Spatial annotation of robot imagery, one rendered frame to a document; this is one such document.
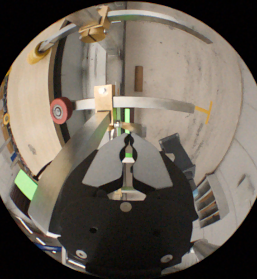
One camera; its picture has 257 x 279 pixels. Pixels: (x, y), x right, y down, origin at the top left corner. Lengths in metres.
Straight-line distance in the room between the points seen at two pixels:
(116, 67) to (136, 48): 0.83
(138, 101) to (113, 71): 0.22
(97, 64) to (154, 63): 0.77
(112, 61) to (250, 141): 2.68
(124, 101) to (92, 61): 0.37
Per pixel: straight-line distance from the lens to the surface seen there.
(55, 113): 0.32
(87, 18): 0.20
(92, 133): 0.15
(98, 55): 0.56
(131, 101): 0.26
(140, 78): 1.05
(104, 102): 0.26
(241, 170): 2.71
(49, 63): 0.36
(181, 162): 1.07
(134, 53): 1.20
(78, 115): 0.53
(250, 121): 2.68
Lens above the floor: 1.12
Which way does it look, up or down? 57 degrees down
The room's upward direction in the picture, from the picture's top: 176 degrees counter-clockwise
